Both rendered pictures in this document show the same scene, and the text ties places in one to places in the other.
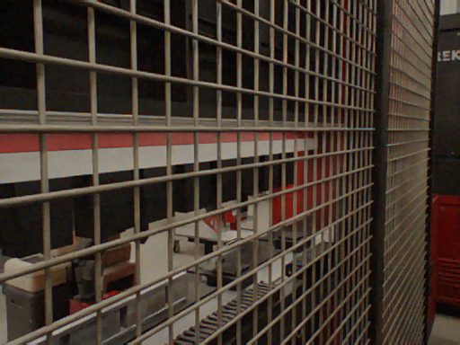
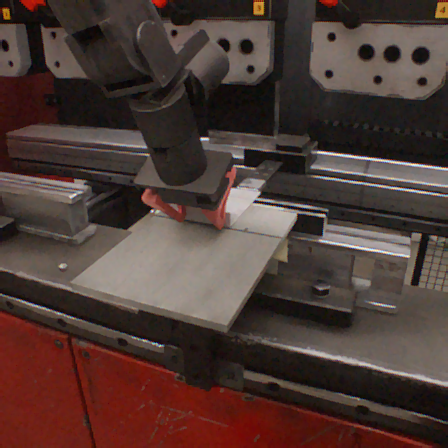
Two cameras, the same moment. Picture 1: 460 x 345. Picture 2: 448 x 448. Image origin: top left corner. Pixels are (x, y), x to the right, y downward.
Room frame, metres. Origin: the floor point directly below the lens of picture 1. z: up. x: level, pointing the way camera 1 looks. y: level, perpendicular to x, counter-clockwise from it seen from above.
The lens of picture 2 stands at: (1.98, 0.58, 1.26)
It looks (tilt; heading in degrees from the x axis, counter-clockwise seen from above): 26 degrees down; 262
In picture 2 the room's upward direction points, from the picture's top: straight up
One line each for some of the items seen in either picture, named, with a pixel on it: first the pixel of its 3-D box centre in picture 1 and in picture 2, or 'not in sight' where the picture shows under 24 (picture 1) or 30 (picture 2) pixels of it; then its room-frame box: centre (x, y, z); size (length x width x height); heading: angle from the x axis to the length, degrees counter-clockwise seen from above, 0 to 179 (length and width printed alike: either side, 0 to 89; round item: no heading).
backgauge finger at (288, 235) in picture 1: (276, 238); (271, 161); (1.79, -0.17, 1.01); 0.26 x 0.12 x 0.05; 60
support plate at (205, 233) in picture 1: (210, 234); (198, 247); (1.95, 0.10, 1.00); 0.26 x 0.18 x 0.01; 60
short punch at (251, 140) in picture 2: (240, 207); (241, 114); (1.87, -0.03, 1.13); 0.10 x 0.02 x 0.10; 150
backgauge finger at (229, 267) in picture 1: (211, 270); not in sight; (1.37, 0.07, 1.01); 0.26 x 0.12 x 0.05; 60
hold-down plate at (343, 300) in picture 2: not in sight; (251, 287); (1.87, 0.04, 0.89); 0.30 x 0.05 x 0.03; 150
